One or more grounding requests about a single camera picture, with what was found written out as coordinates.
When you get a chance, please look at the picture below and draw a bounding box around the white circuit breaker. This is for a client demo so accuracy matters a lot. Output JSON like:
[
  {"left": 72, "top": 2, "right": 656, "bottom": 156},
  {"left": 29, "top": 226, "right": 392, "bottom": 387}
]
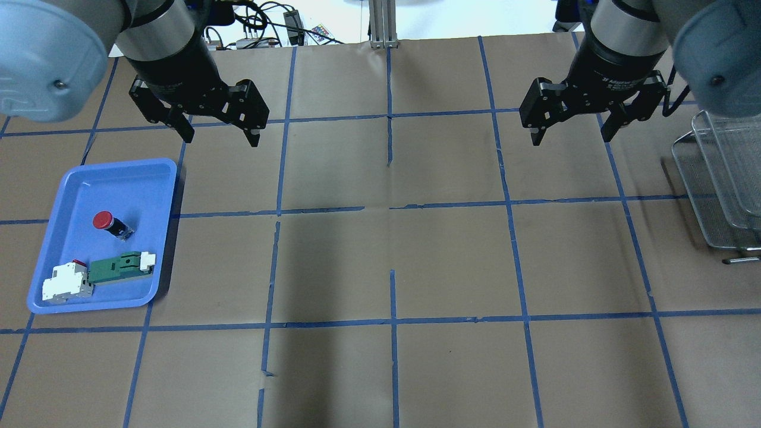
[{"left": 42, "top": 259, "right": 93, "bottom": 304}]

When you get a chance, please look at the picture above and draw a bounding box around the red emergency stop button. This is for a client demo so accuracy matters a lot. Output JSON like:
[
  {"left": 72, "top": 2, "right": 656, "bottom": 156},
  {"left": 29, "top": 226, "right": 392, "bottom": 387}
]
[{"left": 92, "top": 210, "right": 135, "bottom": 240}]

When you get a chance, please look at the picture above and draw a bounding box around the aluminium frame post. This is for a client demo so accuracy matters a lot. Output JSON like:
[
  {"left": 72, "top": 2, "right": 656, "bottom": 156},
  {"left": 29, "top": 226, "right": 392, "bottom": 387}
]
[{"left": 369, "top": 0, "right": 399, "bottom": 51}]

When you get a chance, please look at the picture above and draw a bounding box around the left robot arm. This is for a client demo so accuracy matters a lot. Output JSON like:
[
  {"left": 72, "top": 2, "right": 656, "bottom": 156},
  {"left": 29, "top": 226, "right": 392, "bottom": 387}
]
[{"left": 1, "top": 1, "right": 269, "bottom": 147}]

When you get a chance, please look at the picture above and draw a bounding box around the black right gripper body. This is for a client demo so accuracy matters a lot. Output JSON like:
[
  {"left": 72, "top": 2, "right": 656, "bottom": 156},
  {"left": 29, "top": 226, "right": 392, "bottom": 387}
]
[{"left": 561, "top": 36, "right": 663, "bottom": 114}]

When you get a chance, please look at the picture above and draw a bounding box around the silver wire mesh shelf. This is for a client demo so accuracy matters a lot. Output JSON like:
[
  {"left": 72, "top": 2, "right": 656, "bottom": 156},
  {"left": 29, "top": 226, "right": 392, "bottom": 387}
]
[{"left": 671, "top": 111, "right": 760, "bottom": 265}]

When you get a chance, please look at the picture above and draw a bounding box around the blue plastic tray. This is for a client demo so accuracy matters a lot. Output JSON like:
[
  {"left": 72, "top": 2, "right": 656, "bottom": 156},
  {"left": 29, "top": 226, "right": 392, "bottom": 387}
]
[{"left": 27, "top": 158, "right": 178, "bottom": 314}]

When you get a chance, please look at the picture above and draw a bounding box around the green terminal block module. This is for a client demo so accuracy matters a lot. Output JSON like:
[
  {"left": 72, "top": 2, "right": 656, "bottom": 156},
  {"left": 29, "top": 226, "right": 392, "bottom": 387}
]
[{"left": 88, "top": 251, "right": 157, "bottom": 285}]

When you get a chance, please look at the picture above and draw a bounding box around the black power adapter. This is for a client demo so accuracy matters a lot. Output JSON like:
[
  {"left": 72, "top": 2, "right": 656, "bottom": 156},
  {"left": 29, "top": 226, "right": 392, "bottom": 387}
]
[{"left": 283, "top": 9, "right": 306, "bottom": 46}]

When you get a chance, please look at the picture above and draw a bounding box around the colourful remote control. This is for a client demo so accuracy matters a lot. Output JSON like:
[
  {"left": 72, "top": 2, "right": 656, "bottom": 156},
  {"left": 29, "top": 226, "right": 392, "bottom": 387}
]
[{"left": 310, "top": 24, "right": 333, "bottom": 43}]

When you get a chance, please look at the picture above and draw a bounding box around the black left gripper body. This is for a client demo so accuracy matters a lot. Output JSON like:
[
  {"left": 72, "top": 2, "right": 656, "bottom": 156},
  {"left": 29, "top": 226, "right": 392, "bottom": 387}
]
[{"left": 127, "top": 40, "right": 246, "bottom": 115}]

